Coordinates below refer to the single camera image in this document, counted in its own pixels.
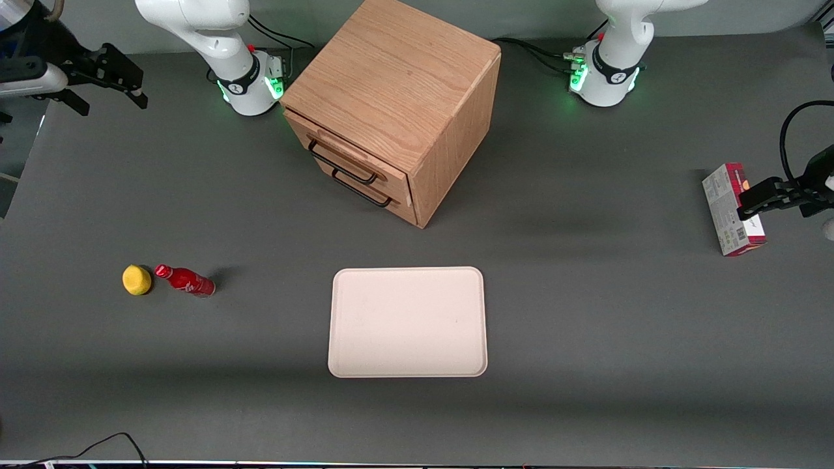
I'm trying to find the black right arm base cables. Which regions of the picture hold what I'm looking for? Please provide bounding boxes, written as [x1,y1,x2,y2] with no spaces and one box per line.
[250,10,315,50]

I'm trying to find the thick black looped cable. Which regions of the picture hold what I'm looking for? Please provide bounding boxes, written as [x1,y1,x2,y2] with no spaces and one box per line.
[780,100,834,185]

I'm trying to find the beige plastic tray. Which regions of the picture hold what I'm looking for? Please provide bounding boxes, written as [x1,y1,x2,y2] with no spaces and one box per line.
[328,266,488,378]

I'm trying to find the thin black cable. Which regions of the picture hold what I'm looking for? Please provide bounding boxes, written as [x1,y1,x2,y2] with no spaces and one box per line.
[20,432,149,468]

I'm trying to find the red and grey carton box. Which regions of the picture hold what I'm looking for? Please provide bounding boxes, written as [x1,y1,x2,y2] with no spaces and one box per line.
[702,162,768,257]

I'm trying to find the wooden cabinet body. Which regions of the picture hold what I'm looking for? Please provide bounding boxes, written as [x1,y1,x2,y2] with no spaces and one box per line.
[279,0,501,229]

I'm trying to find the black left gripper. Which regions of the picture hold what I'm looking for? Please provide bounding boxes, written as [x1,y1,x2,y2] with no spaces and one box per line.
[738,144,834,221]

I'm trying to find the yellow lemon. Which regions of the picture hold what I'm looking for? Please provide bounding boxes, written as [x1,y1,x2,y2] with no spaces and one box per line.
[122,264,153,296]

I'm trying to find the black left arm base cables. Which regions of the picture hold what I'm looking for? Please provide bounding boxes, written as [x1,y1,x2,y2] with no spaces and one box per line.
[490,20,610,74]

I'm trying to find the red bottle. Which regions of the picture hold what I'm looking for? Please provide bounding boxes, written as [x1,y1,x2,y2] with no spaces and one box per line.
[154,264,216,298]

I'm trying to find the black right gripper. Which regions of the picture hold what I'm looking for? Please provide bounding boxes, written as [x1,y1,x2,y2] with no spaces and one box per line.
[13,16,149,110]

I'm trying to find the black arm base cables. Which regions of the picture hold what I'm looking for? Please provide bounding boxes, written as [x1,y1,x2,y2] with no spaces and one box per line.
[490,20,610,74]
[250,10,315,50]

